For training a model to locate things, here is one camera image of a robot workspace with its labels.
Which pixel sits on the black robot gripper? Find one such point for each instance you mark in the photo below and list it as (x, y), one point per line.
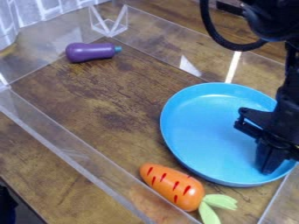
(280, 124)

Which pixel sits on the black bar on background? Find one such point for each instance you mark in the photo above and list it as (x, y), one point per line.
(228, 8)

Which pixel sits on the clear acrylic enclosure wall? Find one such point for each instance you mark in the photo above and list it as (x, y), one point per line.
(80, 122)

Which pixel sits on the white grid curtain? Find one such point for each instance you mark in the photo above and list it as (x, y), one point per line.
(20, 13)

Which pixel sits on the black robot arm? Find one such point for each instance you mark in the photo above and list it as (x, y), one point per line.
(273, 21)

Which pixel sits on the orange toy carrot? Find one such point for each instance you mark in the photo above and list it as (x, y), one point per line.
(184, 192)

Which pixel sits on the blue round plastic tray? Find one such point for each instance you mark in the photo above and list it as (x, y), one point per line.
(196, 125)

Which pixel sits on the purple toy eggplant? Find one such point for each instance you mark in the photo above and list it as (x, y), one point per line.
(80, 52)

